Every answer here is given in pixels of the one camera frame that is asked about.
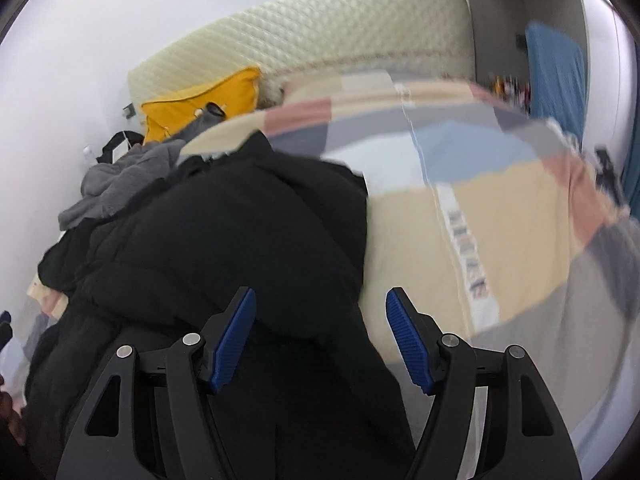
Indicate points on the blue towel on chair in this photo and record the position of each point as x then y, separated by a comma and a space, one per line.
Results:
557, 74

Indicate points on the person right hand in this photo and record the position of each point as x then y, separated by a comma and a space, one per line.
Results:
11, 419

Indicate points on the patchwork checkered duvet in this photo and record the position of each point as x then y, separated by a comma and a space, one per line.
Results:
490, 221

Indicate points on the cream quilted headboard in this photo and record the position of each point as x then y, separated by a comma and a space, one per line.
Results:
291, 38

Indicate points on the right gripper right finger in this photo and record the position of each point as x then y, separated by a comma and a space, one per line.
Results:
522, 433

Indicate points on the black bag on nightstand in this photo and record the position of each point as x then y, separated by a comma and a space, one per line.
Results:
119, 145

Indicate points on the grey fleece garment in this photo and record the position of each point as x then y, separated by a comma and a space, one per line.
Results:
108, 186

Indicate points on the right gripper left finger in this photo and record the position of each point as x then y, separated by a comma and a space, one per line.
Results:
148, 416

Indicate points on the wall socket panel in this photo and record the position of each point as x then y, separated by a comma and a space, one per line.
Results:
129, 111

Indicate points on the black puffer jacket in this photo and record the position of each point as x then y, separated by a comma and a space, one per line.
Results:
310, 397

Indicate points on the yellow pillow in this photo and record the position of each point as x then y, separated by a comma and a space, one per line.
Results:
236, 94

